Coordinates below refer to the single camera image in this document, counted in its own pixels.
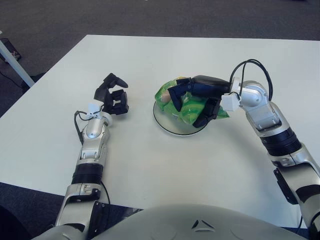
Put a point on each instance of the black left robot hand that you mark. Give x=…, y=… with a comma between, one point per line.
x=110, y=102

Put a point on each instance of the green chips snack bag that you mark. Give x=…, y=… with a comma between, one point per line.
x=191, y=110

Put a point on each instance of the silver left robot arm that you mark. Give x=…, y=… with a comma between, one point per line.
x=92, y=130

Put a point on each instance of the white plate with black rim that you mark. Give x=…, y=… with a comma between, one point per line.
x=172, y=128

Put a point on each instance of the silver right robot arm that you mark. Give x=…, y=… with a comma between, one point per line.
x=275, y=125

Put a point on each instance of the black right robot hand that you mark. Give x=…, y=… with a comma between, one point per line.
x=210, y=86

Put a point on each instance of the white table leg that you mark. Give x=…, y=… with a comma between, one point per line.
x=15, y=65

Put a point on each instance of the black object on floor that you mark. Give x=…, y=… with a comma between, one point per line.
x=11, y=48

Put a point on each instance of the grey robot torso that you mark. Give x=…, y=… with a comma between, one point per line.
x=160, y=225

